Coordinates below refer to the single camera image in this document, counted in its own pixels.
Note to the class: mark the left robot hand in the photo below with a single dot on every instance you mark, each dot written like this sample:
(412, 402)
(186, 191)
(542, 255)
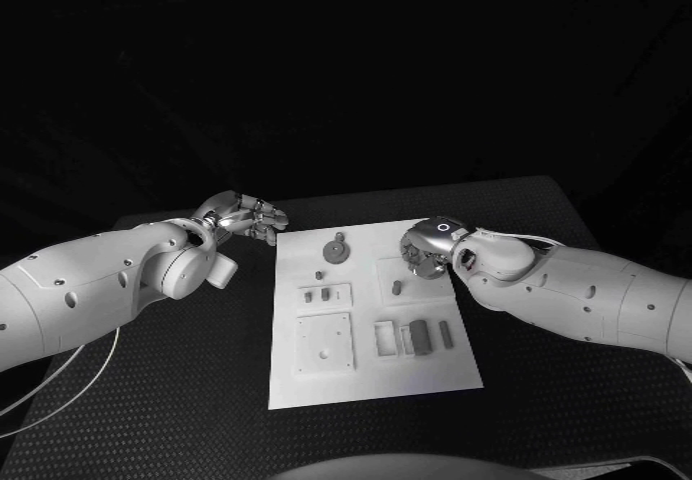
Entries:
(238, 217)

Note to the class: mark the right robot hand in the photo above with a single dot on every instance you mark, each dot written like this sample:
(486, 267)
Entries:
(433, 234)

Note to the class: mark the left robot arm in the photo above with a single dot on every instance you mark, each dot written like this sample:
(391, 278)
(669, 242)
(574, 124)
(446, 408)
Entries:
(81, 281)

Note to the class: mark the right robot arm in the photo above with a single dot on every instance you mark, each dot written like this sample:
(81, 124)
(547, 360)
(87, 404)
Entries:
(584, 288)

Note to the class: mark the white task board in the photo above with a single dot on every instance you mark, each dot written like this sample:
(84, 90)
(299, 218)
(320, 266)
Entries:
(368, 375)

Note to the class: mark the oblong plug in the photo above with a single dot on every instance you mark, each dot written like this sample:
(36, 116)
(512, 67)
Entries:
(397, 287)

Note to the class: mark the round gear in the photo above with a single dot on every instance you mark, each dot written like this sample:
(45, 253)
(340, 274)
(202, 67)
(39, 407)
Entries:
(336, 253)

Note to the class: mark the thin long cylinder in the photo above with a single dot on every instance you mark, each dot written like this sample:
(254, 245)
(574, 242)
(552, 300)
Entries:
(446, 333)

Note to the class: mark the thick long cylinder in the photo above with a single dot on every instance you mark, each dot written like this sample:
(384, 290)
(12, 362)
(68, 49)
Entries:
(420, 337)

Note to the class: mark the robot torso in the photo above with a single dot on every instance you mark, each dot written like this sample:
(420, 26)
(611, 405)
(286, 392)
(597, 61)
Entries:
(399, 468)

